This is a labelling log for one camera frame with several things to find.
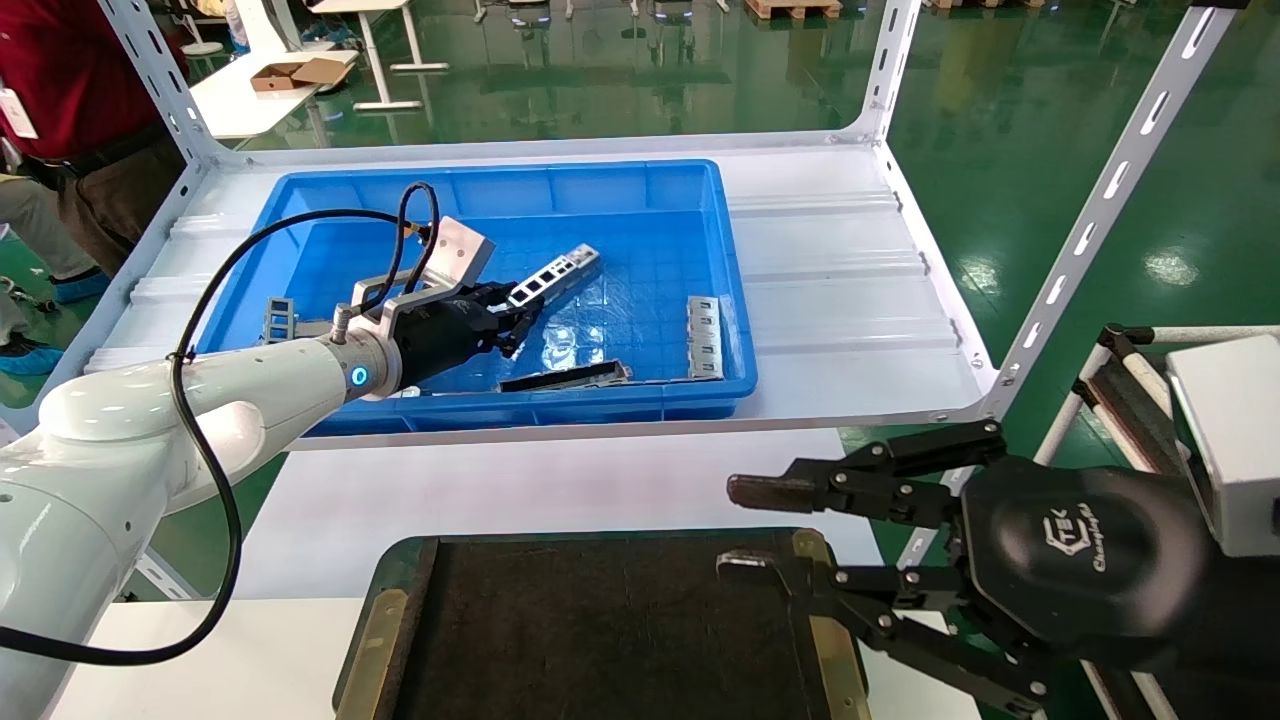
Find blue plastic bin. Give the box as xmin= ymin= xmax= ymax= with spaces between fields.
xmin=195 ymin=159 xmax=759 ymax=439

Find wooden pallet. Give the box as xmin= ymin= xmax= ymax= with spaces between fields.
xmin=745 ymin=0 xmax=844 ymax=21

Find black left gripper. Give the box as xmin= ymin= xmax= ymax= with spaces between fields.
xmin=394 ymin=282 xmax=547 ymax=387

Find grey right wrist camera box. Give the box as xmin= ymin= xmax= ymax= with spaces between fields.
xmin=1166 ymin=335 xmax=1280 ymax=559

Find silver metal cage part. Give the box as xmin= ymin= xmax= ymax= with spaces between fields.
xmin=686 ymin=296 xmax=724 ymax=382

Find white slotted metal shelf rack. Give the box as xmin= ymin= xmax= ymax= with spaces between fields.
xmin=0 ymin=0 xmax=1251 ymax=601

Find open cardboard box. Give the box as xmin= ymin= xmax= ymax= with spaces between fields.
xmin=250 ymin=57 xmax=352 ymax=94

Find white tube cart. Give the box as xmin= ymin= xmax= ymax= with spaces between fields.
xmin=1038 ymin=322 xmax=1280 ymax=720

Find white background table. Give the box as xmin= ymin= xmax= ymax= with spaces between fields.
xmin=188 ymin=48 xmax=359 ymax=141

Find black container tray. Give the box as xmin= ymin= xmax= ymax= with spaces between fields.
xmin=333 ymin=527 xmax=873 ymax=720

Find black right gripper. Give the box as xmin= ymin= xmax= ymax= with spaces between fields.
xmin=715 ymin=419 xmax=1215 ymax=717

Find white desk with legs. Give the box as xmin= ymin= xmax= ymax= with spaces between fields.
xmin=308 ymin=0 xmax=451 ymax=112

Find clear plastic film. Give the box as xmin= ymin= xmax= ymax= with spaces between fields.
xmin=520 ymin=275 xmax=623 ymax=361

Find dark flat metal part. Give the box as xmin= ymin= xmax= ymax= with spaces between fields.
xmin=496 ymin=360 xmax=634 ymax=394

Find silver metal part square holes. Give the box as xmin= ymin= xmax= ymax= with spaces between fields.
xmin=505 ymin=245 xmax=602 ymax=311

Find seated person beige trousers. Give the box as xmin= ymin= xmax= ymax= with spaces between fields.
xmin=0 ymin=172 xmax=113 ymax=377

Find person in red top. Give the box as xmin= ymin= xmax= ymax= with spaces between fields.
xmin=0 ymin=0 xmax=193 ymax=277

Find black cable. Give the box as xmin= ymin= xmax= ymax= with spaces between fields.
xmin=0 ymin=182 xmax=442 ymax=667

